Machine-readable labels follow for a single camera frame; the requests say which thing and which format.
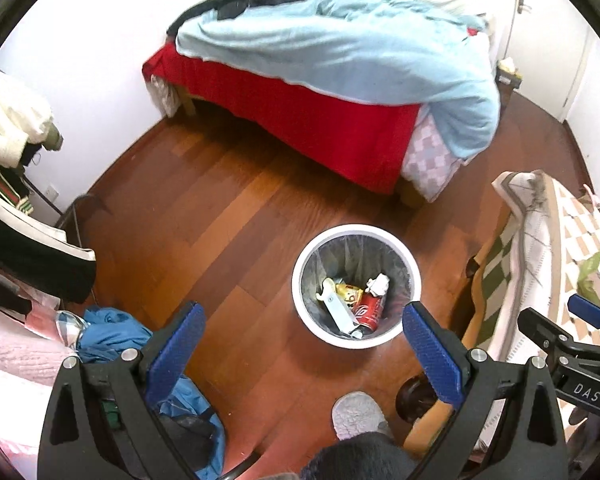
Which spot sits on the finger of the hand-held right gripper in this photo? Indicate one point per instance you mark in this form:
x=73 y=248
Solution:
x=587 y=309
x=545 y=330

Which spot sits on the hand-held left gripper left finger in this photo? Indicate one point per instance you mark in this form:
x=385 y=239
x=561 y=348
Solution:
x=175 y=355

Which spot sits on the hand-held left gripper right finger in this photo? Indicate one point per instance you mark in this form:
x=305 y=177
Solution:
x=432 y=355

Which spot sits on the red drink can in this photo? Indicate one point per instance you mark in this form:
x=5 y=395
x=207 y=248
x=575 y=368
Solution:
x=371 y=310

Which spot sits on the white wrapper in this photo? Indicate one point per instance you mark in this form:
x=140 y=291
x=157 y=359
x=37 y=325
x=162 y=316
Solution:
x=378 y=284

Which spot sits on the white and blue long box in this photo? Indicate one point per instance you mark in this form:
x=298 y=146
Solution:
x=337 y=310

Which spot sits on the yellow snack wrapper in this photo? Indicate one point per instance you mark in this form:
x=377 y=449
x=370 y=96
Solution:
x=347 y=292

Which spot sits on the pale fruit peel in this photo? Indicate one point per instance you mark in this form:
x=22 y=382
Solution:
x=325 y=287

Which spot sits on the white round waste bin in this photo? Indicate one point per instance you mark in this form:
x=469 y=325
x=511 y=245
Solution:
x=307 y=270

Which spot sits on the green and white box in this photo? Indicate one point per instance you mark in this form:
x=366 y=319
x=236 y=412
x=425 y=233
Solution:
x=595 y=272

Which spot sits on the wooden table leg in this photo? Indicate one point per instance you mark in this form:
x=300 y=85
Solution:
x=415 y=400

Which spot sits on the checkered tablecloth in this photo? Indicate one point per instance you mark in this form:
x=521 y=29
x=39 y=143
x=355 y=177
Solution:
x=525 y=270

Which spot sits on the blue cloth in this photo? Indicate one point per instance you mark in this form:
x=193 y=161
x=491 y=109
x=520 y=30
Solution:
x=115 y=330

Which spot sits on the fluffy slipper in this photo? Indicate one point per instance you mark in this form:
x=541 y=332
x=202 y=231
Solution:
x=360 y=415

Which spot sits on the plaid cloth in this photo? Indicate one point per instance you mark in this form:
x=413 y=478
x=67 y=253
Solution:
x=70 y=327

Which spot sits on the pink knitted cloth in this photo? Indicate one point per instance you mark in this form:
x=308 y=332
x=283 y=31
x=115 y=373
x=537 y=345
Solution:
x=15 y=350

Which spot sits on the wooden bed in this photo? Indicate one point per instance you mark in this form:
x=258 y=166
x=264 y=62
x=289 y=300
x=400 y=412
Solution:
x=410 y=192

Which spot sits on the black garment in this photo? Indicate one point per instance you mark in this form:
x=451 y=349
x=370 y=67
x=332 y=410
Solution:
x=35 y=260

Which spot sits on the black clothes rack tube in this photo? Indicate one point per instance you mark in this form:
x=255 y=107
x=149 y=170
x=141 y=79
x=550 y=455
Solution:
x=72 y=215

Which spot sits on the pink checkered bed sheet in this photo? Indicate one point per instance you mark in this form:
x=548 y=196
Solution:
x=430 y=160

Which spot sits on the green red striped garment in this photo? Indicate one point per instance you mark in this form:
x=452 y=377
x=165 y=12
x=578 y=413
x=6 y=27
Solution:
x=12 y=190

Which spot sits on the tissue box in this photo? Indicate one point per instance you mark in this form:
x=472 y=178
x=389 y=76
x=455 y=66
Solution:
x=509 y=75

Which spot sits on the red bed sheet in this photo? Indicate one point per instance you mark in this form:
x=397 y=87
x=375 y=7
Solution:
x=305 y=125

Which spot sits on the white door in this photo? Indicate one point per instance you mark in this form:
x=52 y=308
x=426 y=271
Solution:
x=550 y=45

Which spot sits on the white fluffy coat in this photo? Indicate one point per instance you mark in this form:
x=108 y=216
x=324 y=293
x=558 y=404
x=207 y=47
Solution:
x=10 y=115

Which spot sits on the light blue duvet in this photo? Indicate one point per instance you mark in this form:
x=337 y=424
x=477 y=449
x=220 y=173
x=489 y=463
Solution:
x=355 y=45

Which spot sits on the beige pillow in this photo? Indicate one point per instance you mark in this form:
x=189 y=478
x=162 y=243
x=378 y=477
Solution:
x=467 y=7

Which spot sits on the wall socket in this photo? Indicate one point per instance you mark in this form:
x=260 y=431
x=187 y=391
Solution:
x=53 y=195

